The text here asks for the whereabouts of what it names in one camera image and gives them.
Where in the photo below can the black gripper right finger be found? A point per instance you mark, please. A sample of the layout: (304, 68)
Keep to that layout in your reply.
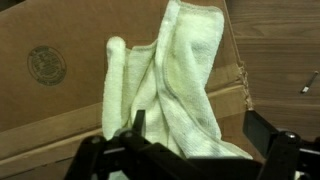
(260, 133)

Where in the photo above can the brown cardboard box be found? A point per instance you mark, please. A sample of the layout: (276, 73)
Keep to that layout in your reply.
(50, 33)

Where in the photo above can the pale green towel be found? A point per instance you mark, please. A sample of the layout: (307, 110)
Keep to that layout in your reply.
(186, 66)

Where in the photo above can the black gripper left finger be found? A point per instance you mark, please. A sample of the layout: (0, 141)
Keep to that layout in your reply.
(139, 123)

